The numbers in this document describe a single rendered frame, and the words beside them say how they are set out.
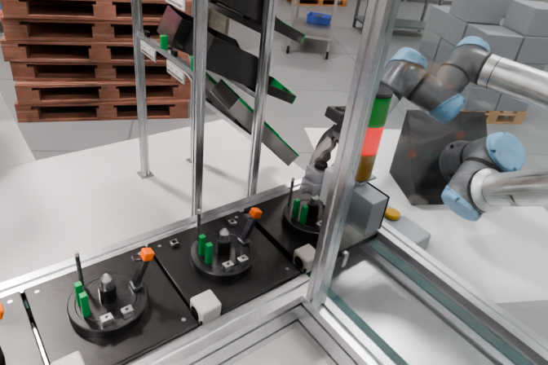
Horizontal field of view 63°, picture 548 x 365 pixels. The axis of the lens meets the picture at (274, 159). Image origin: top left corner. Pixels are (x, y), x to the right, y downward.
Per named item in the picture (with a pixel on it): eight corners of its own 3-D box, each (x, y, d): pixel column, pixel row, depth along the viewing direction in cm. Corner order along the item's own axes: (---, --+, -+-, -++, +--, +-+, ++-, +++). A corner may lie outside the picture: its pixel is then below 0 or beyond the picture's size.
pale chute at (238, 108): (268, 144, 137) (278, 134, 136) (288, 166, 127) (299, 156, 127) (209, 90, 118) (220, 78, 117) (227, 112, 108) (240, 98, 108)
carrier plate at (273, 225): (313, 188, 126) (315, 182, 124) (377, 238, 110) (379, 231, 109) (243, 214, 112) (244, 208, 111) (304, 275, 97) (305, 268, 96)
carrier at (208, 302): (238, 216, 111) (241, 175, 105) (298, 278, 96) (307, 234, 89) (147, 250, 98) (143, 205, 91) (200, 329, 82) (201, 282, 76)
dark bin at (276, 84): (270, 85, 125) (282, 61, 123) (292, 104, 116) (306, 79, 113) (182, 48, 108) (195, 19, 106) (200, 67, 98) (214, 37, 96)
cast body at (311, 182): (320, 180, 108) (324, 156, 105) (332, 189, 105) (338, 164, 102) (293, 189, 104) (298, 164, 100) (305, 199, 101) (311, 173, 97)
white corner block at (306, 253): (306, 255, 102) (309, 242, 100) (319, 267, 99) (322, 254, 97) (290, 262, 100) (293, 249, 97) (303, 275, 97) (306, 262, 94)
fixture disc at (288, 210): (313, 196, 119) (314, 191, 117) (350, 226, 109) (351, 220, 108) (271, 213, 111) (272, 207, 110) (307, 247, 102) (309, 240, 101)
